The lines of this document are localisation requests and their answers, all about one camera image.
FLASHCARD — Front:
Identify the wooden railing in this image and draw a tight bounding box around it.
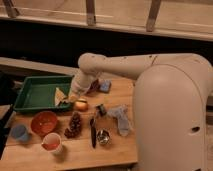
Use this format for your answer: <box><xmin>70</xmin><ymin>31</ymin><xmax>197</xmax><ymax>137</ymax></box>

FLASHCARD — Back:
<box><xmin>0</xmin><ymin>0</ymin><xmax>213</xmax><ymax>42</ymax></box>

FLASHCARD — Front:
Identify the black handled knife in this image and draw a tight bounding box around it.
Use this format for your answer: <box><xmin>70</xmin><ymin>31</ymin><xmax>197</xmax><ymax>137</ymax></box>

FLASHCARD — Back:
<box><xmin>90</xmin><ymin>112</ymin><xmax>97</xmax><ymax>148</ymax></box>

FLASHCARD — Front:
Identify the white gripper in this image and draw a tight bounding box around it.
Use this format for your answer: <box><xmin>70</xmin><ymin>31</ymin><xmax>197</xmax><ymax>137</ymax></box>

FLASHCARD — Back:
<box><xmin>67</xmin><ymin>70</ymin><xmax>95</xmax><ymax>103</ymax></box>

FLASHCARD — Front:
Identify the yellow apple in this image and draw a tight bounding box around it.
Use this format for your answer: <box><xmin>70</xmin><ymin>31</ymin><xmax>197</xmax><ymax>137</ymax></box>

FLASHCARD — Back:
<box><xmin>74</xmin><ymin>99</ymin><xmax>88</xmax><ymax>111</ymax></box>

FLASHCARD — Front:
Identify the blue sponge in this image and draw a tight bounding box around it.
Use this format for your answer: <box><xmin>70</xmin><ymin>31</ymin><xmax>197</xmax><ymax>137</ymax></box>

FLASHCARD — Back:
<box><xmin>99</xmin><ymin>80</ymin><xmax>111</xmax><ymax>93</ymax></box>

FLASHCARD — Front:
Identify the small metal cup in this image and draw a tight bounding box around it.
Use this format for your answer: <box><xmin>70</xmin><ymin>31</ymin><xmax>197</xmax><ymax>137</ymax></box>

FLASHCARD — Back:
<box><xmin>97</xmin><ymin>130</ymin><xmax>110</xmax><ymax>145</ymax></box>

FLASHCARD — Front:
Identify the green plastic tray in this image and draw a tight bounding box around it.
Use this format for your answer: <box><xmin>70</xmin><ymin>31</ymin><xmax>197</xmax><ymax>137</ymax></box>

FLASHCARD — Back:
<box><xmin>14</xmin><ymin>75</ymin><xmax>72</xmax><ymax>113</ymax></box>

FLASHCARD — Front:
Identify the white measuring cup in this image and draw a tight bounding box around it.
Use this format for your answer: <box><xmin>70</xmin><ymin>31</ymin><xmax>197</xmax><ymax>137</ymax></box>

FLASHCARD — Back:
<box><xmin>41</xmin><ymin>133</ymin><xmax>62</xmax><ymax>155</ymax></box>

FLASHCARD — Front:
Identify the dark grape bunch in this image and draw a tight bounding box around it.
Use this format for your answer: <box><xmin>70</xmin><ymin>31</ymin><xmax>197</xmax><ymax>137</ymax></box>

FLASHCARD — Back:
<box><xmin>64</xmin><ymin>112</ymin><xmax>82</xmax><ymax>138</ymax></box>

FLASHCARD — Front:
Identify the yellow cheese wedge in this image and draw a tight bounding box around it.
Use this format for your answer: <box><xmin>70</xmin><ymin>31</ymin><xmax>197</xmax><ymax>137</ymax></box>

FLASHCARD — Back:
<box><xmin>54</xmin><ymin>87</ymin><xmax>67</xmax><ymax>106</ymax></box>

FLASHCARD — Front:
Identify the crumpled blue cloth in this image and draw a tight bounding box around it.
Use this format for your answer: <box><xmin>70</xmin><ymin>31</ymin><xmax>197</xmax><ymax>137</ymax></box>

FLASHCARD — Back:
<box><xmin>107</xmin><ymin>105</ymin><xmax>131</xmax><ymax>137</ymax></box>

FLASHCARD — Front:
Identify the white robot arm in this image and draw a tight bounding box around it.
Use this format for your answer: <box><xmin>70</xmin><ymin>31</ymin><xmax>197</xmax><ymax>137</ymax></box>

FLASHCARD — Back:
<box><xmin>71</xmin><ymin>53</ymin><xmax>213</xmax><ymax>171</ymax></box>

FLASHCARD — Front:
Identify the dark maroon bowl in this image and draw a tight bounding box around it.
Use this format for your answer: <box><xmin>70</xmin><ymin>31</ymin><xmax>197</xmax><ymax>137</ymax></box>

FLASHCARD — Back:
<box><xmin>88</xmin><ymin>80</ymin><xmax>99</xmax><ymax>93</ymax></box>

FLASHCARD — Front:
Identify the small dark clip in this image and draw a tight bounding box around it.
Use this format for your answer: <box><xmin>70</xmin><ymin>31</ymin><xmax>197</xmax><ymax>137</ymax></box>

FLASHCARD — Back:
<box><xmin>96</xmin><ymin>104</ymin><xmax>107</xmax><ymax>116</ymax></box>

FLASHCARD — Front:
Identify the blue cup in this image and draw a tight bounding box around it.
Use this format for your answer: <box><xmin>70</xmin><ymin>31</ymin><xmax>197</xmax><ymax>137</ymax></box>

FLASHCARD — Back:
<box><xmin>11</xmin><ymin>124</ymin><xmax>29</xmax><ymax>142</ymax></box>

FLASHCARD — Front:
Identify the red bowl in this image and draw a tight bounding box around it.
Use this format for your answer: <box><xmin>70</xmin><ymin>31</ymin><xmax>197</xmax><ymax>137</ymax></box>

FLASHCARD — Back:
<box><xmin>31</xmin><ymin>111</ymin><xmax>58</xmax><ymax>137</ymax></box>

